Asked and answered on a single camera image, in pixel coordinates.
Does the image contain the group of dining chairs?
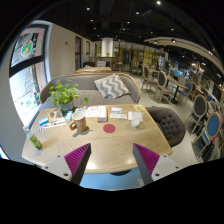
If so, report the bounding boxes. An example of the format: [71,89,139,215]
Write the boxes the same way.
[140,63,224,164]

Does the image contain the clear drinking glass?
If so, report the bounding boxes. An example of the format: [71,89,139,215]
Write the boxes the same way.
[131,110,144,129]

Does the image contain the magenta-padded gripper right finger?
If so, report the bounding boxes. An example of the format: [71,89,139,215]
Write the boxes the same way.
[132,143,183,187]

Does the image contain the small blue box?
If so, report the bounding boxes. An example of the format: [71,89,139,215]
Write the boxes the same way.
[65,110,74,123]

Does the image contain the clear bottle with green label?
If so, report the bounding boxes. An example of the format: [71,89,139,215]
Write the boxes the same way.
[22,125,44,151]

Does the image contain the dark tufted armchair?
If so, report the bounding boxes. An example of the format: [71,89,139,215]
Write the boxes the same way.
[145,106,186,148]

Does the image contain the ceiling spot lights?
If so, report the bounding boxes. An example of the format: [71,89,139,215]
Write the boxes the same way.
[84,0,214,54]

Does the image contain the blue card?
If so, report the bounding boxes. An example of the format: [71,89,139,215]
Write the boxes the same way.
[38,116,50,127]

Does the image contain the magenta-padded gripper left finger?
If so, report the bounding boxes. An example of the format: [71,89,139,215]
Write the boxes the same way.
[42,143,92,186]

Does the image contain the christmas tree window sticker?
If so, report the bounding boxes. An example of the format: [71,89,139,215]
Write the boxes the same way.
[22,68,39,101]

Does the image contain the yellow card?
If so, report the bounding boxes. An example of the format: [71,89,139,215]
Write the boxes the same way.
[133,104,146,112]

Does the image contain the grey chevron pillow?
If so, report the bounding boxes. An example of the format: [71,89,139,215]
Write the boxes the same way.
[93,73,131,100]

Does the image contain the green potted plant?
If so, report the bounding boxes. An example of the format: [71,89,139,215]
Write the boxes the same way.
[46,78,90,113]

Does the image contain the printed paper leaflet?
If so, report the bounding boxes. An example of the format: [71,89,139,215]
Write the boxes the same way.
[83,106,99,118]

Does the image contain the wooden table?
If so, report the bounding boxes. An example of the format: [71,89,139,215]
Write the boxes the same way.
[74,66,114,75]

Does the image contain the grey sofa with wooden frame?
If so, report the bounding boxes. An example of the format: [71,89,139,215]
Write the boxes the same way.
[39,72,142,111]

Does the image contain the flat round red coaster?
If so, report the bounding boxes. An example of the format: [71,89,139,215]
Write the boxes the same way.
[102,123,116,134]

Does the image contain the tan ceramic mug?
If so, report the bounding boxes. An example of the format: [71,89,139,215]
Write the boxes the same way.
[68,111,89,133]

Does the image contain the wreath window sticker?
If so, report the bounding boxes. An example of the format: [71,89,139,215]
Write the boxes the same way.
[19,38,36,58]

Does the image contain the white booklet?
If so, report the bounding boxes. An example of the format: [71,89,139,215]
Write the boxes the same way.
[109,113,128,120]

